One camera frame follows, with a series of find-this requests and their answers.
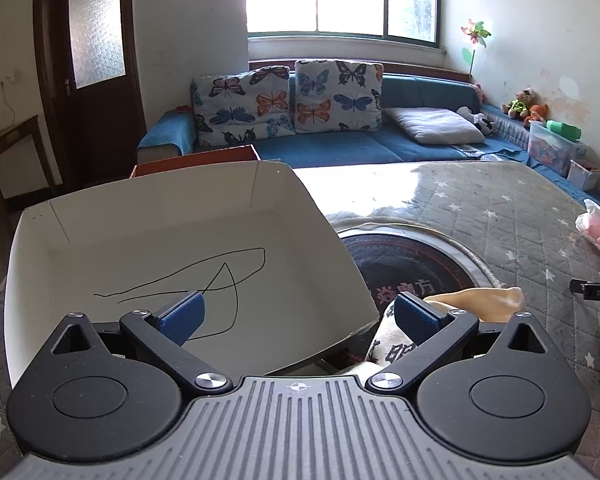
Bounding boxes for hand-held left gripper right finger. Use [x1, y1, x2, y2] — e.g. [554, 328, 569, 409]
[365, 292, 551, 395]

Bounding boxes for clear plastic storage bin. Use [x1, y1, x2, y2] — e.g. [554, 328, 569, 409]
[527, 121, 588, 176]

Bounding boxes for white cardboard box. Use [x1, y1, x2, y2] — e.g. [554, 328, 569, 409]
[4, 160, 381, 391]

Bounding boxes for blue towel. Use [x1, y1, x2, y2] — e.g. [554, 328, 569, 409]
[140, 110, 196, 156]

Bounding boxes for butterfly print cushion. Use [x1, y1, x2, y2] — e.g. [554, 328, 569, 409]
[190, 66, 297, 148]
[294, 59, 385, 134]

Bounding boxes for blue sofa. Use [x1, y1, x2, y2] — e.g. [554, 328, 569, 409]
[137, 72, 600, 201]

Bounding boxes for beige canvas shopping bag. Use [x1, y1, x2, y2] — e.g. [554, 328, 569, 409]
[365, 287, 526, 378]

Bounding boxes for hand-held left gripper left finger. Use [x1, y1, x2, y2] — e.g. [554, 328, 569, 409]
[50, 291, 233, 395]

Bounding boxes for round black induction cooktop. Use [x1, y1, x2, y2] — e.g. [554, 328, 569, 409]
[339, 230, 481, 311]

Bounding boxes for wooden door with glass pane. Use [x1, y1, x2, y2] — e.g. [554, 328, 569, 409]
[34, 0, 146, 186]

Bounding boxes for grey pillow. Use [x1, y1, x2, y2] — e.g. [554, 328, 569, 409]
[384, 107, 487, 146]

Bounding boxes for brown teddy bear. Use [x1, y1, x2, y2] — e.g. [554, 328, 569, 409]
[501, 88, 537, 120]

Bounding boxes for panda plush toy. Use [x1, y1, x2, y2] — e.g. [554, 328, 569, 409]
[456, 106, 496, 137]

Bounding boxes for colourful pinwheel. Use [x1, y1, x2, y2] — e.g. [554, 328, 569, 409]
[460, 20, 493, 78]

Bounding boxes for small white box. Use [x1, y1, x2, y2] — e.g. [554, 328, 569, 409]
[567, 159, 600, 191]

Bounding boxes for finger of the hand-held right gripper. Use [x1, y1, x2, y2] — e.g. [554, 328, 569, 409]
[570, 275, 600, 303]

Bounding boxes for orange box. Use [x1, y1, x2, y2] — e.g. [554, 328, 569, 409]
[129, 144, 261, 181]

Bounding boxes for green bottle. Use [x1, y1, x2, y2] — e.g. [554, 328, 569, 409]
[546, 120, 582, 142]

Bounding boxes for wooden table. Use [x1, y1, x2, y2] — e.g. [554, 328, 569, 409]
[0, 115, 61, 221]

